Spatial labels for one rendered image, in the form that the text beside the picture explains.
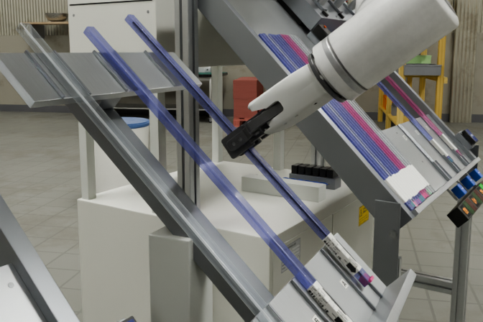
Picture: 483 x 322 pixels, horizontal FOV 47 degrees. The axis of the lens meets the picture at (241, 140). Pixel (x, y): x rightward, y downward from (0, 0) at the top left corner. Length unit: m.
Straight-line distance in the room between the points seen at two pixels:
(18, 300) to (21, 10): 9.88
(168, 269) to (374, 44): 0.37
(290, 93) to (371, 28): 0.12
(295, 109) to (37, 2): 9.60
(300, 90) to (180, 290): 0.29
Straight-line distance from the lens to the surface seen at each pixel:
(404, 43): 0.67
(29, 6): 10.29
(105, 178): 3.89
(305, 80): 0.69
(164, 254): 0.71
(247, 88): 7.70
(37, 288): 0.55
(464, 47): 8.77
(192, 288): 0.71
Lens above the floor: 1.05
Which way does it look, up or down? 9 degrees down
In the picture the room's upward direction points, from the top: straight up
